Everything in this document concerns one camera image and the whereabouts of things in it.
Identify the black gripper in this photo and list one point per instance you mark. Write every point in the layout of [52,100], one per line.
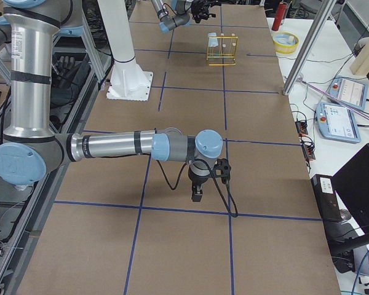
[195,177]
[200,11]

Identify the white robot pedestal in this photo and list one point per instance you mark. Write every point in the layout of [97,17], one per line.
[128,81]

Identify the teach pendant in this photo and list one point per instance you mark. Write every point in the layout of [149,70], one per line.
[349,91]
[337,123]

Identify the light blue plastic cup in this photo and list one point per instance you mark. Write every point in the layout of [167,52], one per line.
[212,40]

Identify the black desktop box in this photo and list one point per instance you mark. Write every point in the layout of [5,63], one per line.
[325,196]

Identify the red thermos bottle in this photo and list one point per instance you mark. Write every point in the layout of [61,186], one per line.
[279,16]

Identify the yellow rimmed blue bowl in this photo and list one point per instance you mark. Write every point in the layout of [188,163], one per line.
[285,43]

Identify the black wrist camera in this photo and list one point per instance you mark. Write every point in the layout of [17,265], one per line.
[222,170]

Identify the black laptop screen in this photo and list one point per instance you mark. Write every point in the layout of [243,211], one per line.
[351,183]

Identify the aluminium frame post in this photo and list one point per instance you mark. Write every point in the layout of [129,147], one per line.
[314,31]

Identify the gold wire cup holder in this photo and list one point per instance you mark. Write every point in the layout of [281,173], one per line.
[225,53]

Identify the far teach pendant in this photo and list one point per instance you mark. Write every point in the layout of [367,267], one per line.
[349,91]

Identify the near teach pendant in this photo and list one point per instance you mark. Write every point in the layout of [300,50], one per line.
[337,123]

